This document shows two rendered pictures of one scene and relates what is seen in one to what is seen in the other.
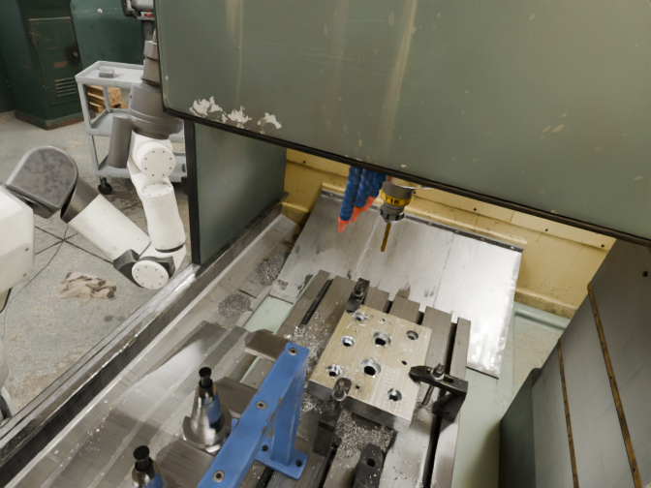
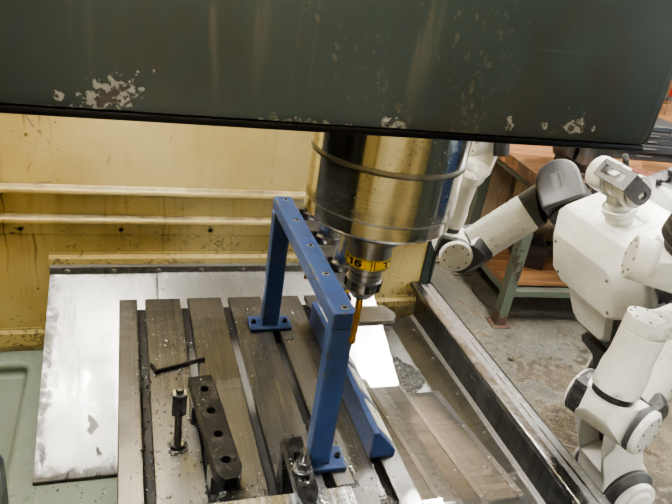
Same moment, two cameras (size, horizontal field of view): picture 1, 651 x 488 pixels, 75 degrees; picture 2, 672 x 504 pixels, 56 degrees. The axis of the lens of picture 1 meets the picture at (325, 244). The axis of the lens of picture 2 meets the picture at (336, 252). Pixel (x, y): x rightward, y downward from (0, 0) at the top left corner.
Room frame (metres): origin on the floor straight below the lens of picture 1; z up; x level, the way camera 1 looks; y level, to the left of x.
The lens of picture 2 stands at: (1.14, -0.51, 1.74)
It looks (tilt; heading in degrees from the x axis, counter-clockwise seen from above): 26 degrees down; 143
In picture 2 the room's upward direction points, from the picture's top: 9 degrees clockwise
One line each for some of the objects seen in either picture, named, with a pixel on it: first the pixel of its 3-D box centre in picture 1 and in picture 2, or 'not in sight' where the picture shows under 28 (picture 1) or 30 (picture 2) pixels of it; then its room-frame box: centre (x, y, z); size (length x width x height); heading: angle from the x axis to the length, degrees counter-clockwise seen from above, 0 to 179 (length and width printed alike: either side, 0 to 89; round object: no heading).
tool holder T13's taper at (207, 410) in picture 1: (206, 406); (348, 243); (0.32, 0.12, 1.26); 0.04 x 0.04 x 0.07
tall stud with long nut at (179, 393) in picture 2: not in sight; (178, 418); (0.33, -0.19, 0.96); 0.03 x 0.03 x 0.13
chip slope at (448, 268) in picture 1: (393, 283); not in sight; (1.30, -0.28, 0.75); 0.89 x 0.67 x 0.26; 74
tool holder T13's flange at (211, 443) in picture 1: (207, 427); (344, 265); (0.32, 0.12, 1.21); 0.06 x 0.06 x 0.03
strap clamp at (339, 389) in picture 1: (335, 408); (298, 482); (0.55, -0.07, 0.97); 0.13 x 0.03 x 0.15; 164
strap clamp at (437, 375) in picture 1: (435, 385); not in sight; (0.65, -0.30, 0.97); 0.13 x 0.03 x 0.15; 74
